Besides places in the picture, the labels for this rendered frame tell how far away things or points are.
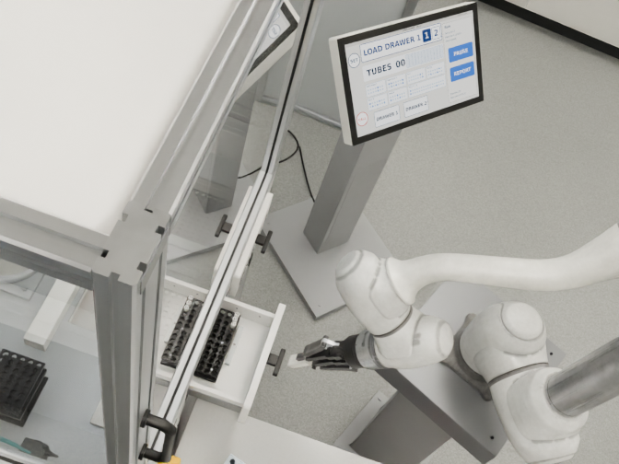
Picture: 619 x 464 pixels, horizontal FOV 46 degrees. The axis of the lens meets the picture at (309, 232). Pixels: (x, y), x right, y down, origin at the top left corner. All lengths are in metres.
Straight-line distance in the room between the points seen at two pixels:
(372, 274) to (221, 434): 0.67
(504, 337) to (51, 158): 1.28
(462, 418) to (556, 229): 1.78
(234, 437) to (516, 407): 0.68
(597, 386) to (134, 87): 1.15
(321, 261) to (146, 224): 2.35
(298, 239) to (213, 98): 2.28
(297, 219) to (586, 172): 1.56
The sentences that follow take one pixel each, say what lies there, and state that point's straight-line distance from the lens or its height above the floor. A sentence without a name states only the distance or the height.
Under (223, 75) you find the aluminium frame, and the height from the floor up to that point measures 1.99.
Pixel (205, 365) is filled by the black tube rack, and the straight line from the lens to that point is 1.78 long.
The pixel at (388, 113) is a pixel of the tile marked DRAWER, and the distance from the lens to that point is 2.19.
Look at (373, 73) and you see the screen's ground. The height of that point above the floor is 1.11.
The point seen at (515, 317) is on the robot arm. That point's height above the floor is 1.12.
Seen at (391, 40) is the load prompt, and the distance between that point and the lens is 2.18.
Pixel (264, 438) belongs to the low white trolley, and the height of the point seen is 0.76.
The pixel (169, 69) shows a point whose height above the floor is 1.97.
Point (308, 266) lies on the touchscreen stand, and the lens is 2.96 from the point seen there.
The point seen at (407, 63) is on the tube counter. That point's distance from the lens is 2.22.
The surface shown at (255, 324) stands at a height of 0.84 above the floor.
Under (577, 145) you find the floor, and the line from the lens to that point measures 4.00.
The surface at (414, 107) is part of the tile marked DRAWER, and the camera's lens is 2.25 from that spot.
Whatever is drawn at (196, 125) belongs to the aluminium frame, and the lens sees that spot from 0.74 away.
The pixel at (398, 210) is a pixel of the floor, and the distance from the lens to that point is 3.28.
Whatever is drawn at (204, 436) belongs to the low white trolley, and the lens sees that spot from 1.87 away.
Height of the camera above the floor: 2.54
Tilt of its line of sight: 55 degrees down
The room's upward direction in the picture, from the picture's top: 21 degrees clockwise
